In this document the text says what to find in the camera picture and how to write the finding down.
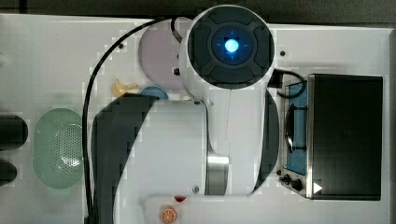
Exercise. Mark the blue bowl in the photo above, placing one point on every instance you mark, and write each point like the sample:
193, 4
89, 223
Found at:
155, 91

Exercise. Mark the black cylinder object upper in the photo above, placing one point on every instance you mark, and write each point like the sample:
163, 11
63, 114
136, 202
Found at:
13, 132

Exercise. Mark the red strawberry toy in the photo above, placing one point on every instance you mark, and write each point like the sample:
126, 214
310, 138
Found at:
180, 198

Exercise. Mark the purple round plate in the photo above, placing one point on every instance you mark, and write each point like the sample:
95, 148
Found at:
158, 53

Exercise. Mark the silver toaster oven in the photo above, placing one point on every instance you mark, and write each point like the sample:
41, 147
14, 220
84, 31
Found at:
331, 137

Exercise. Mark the green plastic strainer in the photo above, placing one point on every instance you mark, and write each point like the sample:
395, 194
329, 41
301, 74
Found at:
57, 150

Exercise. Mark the black cylinder object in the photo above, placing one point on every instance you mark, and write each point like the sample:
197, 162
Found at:
13, 132
8, 172

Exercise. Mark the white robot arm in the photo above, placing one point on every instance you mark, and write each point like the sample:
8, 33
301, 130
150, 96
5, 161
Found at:
215, 143

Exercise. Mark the yellow banana toy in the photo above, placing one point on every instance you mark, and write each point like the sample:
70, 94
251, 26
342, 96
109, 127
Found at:
118, 89

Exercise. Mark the orange slice toy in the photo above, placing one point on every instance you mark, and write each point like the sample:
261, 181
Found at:
168, 215

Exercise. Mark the black cylinder object lower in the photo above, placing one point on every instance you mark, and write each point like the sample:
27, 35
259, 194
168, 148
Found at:
8, 172

